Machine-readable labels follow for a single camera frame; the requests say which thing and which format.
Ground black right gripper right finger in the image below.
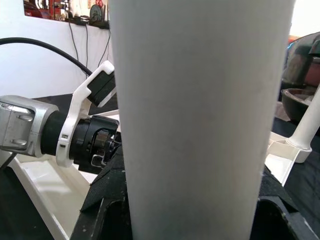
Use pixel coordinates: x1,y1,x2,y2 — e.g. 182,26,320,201
251,167,320,240

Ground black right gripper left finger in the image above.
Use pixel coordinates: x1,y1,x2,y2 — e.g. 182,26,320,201
69,146,132,240

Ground white plastic table leg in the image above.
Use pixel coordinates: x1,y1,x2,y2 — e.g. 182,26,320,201
108,0,297,240
286,82,320,164

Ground white plastic children table top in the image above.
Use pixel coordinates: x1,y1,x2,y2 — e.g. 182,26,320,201
9,107,313,240

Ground black wok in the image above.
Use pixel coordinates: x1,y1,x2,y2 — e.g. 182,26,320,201
281,87,316,124

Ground black bag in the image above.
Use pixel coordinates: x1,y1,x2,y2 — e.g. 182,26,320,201
281,31,320,87

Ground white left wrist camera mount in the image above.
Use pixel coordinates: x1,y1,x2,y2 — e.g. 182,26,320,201
55,60,118,168

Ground black power adapter cable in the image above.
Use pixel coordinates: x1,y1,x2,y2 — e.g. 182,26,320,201
84,24,112,74

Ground thin black wall cable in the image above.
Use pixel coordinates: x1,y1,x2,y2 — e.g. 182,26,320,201
67,21,80,65

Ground wall window opening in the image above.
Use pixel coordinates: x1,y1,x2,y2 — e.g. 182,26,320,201
23,0,111,29

